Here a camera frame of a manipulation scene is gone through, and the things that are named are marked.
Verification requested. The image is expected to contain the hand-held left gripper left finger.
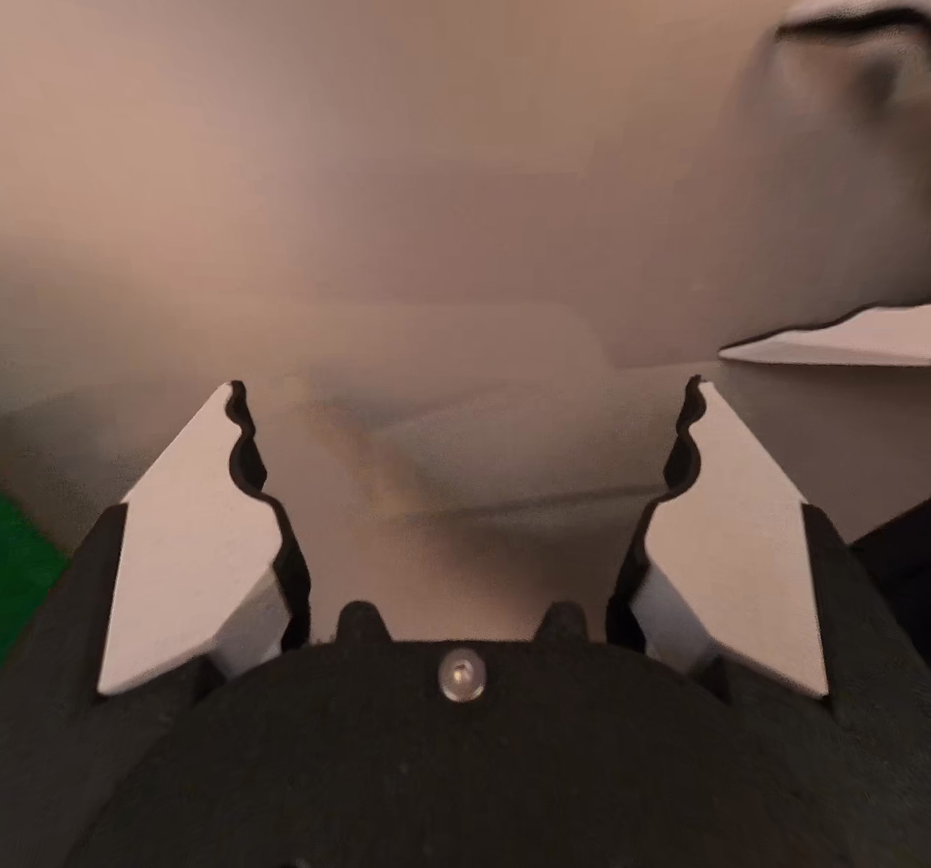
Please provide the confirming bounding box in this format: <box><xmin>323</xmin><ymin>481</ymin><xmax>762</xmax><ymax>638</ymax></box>
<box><xmin>96</xmin><ymin>379</ymin><xmax>312</xmax><ymax>696</ymax></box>

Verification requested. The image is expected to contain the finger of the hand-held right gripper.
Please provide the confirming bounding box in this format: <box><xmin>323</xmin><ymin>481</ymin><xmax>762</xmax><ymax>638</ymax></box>
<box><xmin>771</xmin><ymin>0</ymin><xmax>931</xmax><ymax>120</ymax></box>
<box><xmin>719</xmin><ymin>304</ymin><xmax>931</xmax><ymax>367</ymax></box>

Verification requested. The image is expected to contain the green plastic bin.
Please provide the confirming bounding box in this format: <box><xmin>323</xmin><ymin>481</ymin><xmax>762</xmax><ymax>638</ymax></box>
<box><xmin>0</xmin><ymin>490</ymin><xmax>74</xmax><ymax>665</ymax></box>

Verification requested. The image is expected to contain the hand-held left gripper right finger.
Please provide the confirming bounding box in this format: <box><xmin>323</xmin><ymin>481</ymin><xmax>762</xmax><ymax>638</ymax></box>
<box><xmin>606</xmin><ymin>375</ymin><xmax>831</xmax><ymax>699</ymax></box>

